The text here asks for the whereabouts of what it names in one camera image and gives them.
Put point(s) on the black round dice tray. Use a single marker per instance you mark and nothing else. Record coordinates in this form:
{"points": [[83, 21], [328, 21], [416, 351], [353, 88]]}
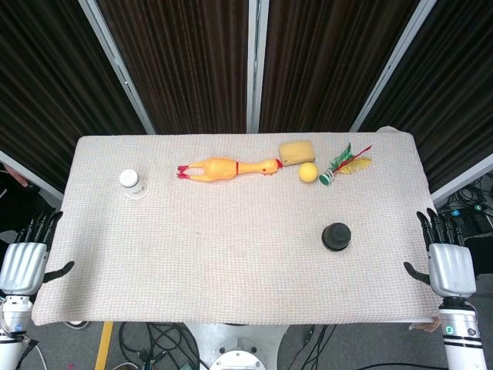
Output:
{"points": [[337, 249]]}

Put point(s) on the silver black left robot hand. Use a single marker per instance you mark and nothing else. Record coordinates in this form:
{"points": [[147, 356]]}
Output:
{"points": [[23, 266]]}

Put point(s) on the dark ribbed partition panel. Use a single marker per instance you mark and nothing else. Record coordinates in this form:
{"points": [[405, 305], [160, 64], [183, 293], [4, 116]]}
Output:
{"points": [[454, 88], [46, 88], [185, 65], [327, 65]]}

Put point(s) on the beige waffle weave tablecloth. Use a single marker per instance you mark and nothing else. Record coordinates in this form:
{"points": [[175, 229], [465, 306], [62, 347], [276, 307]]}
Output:
{"points": [[231, 250]]}

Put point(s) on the yellow ball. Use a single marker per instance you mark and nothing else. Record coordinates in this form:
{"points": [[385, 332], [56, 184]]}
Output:
{"points": [[308, 172]]}

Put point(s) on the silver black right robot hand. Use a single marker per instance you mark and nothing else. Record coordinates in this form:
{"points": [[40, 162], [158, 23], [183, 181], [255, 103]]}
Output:
{"points": [[450, 266]]}

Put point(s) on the yellow sponge block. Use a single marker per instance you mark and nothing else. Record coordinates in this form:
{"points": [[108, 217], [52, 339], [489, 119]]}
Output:
{"points": [[296, 152]]}

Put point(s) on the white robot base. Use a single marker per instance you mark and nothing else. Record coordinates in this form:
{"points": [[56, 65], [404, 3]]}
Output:
{"points": [[239, 347]]}

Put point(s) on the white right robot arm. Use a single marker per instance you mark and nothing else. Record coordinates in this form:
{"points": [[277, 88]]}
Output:
{"points": [[460, 327]]}

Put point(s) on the feather shuttlecock with green base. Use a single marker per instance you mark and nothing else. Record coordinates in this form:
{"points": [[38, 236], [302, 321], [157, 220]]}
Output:
{"points": [[346, 163]]}

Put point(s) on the white paper cup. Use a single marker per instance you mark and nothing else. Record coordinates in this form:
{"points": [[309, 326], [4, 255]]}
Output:
{"points": [[133, 184]]}

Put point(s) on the black dice cup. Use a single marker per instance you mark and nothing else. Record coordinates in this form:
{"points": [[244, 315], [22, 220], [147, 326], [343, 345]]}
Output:
{"points": [[337, 233]]}

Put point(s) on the yellow rubber chicken toy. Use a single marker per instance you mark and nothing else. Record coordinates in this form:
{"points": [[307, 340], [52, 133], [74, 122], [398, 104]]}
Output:
{"points": [[219, 167]]}

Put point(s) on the grey metal partition post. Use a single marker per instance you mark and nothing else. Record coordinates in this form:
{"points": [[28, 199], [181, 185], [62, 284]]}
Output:
{"points": [[31, 175], [256, 65], [462, 179], [396, 65], [115, 65]]}

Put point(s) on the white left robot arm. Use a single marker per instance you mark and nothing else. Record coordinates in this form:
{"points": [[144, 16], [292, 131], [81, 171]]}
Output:
{"points": [[15, 314]]}

